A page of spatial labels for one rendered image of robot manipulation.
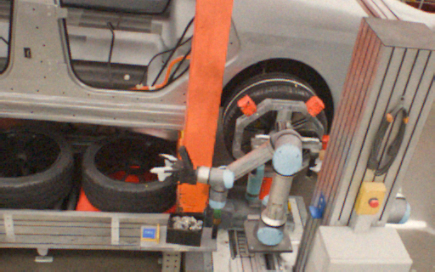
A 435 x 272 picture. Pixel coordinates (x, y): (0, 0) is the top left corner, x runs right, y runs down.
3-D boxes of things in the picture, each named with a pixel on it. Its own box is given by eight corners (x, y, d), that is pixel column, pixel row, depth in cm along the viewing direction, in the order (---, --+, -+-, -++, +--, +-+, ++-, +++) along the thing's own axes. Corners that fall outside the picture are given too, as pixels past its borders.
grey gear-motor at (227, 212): (224, 206, 401) (230, 168, 381) (228, 248, 367) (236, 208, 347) (199, 206, 397) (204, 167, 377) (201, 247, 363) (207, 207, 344)
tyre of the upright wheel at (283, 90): (339, 116, 373) (279, 50, 338) (347, 135, 354) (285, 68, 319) (264, 172, 392) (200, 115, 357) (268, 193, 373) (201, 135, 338)
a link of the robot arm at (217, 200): (227, 196, 257) (230, 178, 250) (223, 212, 247) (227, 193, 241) (211, 193, 256) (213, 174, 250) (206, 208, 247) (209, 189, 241)
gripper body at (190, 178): (168, 183, 240) (195, 188, 240) (170, 166, 236) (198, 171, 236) (172, 174, 247) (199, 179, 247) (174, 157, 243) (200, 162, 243)
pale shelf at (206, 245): (214, 231, 329) (215, 227, 327) (217, 252, 315) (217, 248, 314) (141, 229, 320) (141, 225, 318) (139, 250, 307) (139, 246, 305)
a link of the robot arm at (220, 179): (230, 194, 241) (233, 178, 236) (206, 189, 241) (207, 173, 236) (233, 183, 248) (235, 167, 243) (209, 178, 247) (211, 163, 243)
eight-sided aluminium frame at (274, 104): (309, 173, 366) (328, 103, 335) (311, 179, 360) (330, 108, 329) (228, 169, 354) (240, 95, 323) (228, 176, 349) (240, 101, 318)
